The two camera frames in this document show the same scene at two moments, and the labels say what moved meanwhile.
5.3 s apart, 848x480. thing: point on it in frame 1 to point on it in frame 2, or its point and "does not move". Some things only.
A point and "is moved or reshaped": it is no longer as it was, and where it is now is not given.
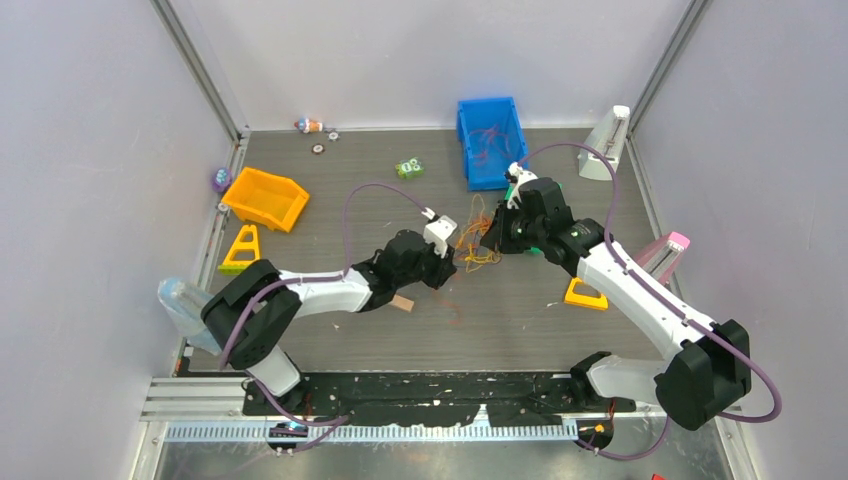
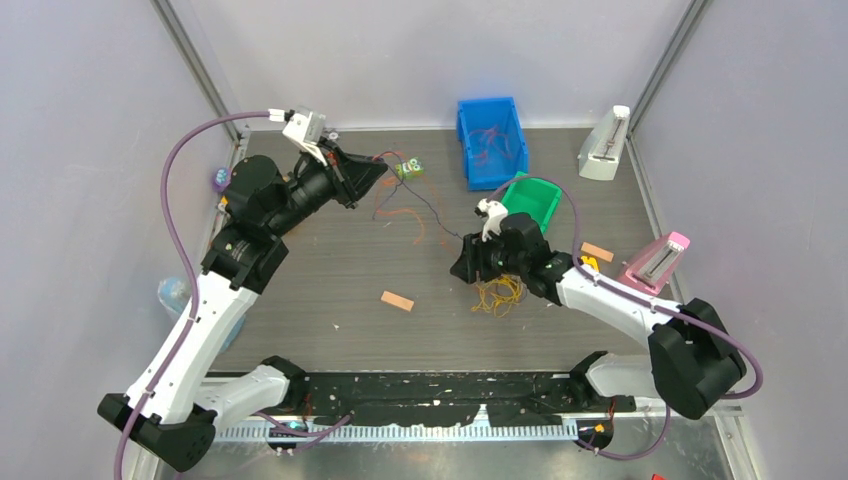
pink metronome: (662, 255) does not move
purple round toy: (222, 179) does not move
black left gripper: (443, 267) to (354, 173)
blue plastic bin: (492, 133) does not move
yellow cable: (477, 256) is moved or reshaped
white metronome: (608, 136) does not move
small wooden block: (402, 303) does not move
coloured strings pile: (481, 225) is moved or reshaped
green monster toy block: (410, 169) does not move
